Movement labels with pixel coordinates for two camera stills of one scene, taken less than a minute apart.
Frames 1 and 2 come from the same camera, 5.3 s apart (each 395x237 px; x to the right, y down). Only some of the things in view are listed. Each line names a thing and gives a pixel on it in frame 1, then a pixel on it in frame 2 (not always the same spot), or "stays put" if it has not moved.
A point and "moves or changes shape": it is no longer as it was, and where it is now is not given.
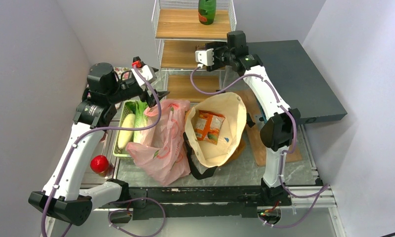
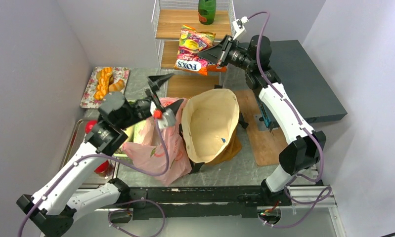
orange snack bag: (207, 126) moves or changes shape
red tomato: (99, 164) moves or changes shape
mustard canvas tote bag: (216, 129) moves or changes shape
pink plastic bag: (162, 155) stays put
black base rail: (157, 203) stays put
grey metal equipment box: (294, 73) stays put
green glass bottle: (206, 11) stays put
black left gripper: (150, 99) → (155, 102)
